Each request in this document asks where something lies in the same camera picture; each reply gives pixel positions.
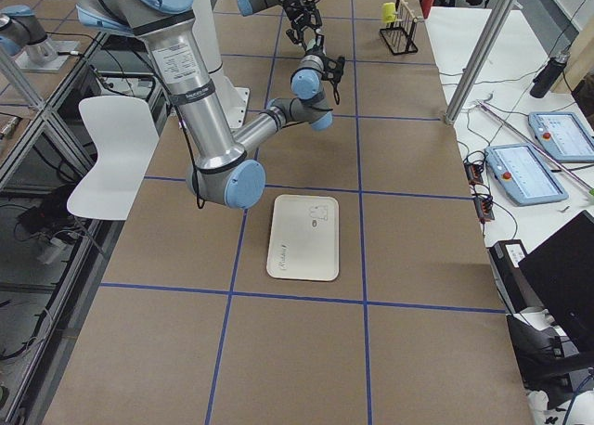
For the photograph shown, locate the light green cup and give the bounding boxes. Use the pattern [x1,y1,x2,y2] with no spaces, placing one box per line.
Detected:
[306,34,324,53]

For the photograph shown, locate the yellow cup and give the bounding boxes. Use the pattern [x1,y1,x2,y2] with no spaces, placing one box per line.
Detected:
[381,2,398,25]

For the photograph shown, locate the cream rabbit tray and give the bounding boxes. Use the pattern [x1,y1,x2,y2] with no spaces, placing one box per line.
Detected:
[266,194,340,282]

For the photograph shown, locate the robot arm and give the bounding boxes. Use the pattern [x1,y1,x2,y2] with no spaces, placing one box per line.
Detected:
[237,0,326,53]
[77,0,344,210]

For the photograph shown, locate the black wire cup rack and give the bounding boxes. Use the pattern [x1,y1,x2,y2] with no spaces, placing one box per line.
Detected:
[379,0,421,56]

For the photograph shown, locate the white chair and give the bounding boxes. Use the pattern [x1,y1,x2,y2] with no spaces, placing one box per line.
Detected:
[67,96,159,221]

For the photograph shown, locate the teach pendant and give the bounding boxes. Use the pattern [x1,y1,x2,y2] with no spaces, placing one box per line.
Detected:
[484,143,569,206]
[528,112,593,162]

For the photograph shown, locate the far teach pendant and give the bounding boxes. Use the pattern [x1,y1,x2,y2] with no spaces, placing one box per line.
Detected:
[528,112,593,162]

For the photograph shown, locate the near teach pendant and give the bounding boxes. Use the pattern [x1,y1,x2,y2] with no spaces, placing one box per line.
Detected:
[484,143,569,206]

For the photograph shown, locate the aluminium frame post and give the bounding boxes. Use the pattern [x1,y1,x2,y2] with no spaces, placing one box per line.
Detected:
[444,0,517,125]

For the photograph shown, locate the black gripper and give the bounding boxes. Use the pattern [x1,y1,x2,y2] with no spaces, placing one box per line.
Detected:
[283,0,322,45]
[299,31,346,84]

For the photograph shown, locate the black monitor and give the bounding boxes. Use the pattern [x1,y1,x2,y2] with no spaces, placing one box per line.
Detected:
[519,210,593,352]

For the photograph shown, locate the black water bottle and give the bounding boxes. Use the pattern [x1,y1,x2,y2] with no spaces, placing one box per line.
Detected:
[529,48,571,98]

